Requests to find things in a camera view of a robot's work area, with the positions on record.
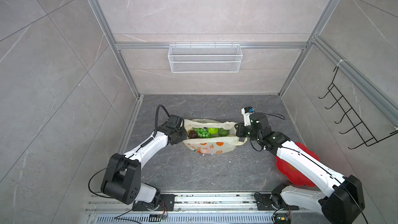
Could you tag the dark brown fake fruit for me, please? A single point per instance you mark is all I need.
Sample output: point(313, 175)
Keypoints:
point(192, 134)

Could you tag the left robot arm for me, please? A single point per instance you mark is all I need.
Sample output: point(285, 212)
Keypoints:
point(122, 179)

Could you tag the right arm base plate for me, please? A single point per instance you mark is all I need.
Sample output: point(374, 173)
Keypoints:
point(268, 202)

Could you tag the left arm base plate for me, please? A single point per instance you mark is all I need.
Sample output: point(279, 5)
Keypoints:
point(160, 202)

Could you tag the dark green fake avocado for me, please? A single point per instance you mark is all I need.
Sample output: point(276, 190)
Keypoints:
point(223, 132)

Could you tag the black wire hook rack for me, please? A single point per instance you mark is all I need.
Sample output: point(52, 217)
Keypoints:
point(356, 123)

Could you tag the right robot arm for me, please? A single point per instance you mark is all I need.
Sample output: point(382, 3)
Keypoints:
point(339, 198)

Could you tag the white wire mesh basket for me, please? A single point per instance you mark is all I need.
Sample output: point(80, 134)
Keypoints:
point(205, 58)

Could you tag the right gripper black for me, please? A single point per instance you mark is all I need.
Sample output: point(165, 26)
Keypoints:
point(240, 128)

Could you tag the green fake grapes bunch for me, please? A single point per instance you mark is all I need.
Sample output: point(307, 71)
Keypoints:
point(202, 133)

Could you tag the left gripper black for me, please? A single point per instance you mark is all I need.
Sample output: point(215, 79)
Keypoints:
point(185, 135)

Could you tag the cream plastic bag fruit print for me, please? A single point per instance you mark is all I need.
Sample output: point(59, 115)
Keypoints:
point(215, 144)

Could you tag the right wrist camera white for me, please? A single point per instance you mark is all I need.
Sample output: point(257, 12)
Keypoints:
point(246, 112)

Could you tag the light green fake fruit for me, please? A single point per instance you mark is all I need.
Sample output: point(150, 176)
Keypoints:
point(213, 131)

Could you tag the red flower-shaped plastic plate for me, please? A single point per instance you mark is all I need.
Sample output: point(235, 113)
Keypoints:
point(295, 176)

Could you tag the aluminium rail frame front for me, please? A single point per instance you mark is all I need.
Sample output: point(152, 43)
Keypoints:
point(196, 208)

